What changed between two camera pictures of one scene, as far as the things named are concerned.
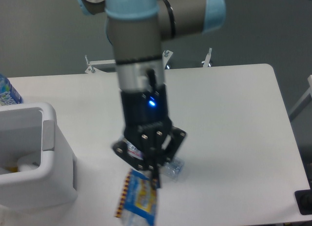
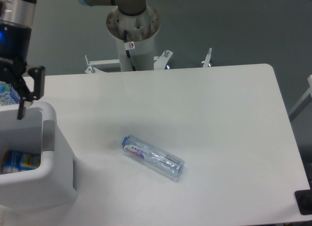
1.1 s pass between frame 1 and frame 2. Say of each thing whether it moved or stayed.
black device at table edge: stayed
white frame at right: stayed
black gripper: moved
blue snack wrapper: moved
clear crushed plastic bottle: stayed
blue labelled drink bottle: stayed
